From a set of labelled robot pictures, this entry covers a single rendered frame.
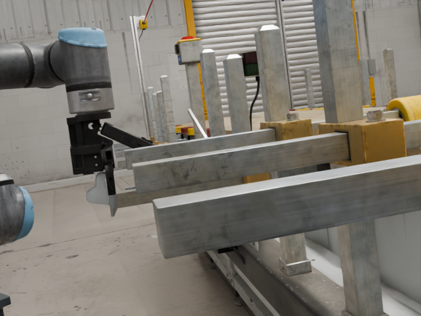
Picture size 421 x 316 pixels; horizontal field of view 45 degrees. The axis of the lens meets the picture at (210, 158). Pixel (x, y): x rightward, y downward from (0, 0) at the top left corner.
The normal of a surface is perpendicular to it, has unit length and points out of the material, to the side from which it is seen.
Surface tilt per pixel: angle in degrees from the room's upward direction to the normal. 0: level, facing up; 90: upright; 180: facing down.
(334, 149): 90
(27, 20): 90
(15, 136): 90
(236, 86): 90
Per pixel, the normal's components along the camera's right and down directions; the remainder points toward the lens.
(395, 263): -0.97, 0.15
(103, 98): 0.71, 0.00
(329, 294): -0.14, -0.98
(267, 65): 0.20, 0.07
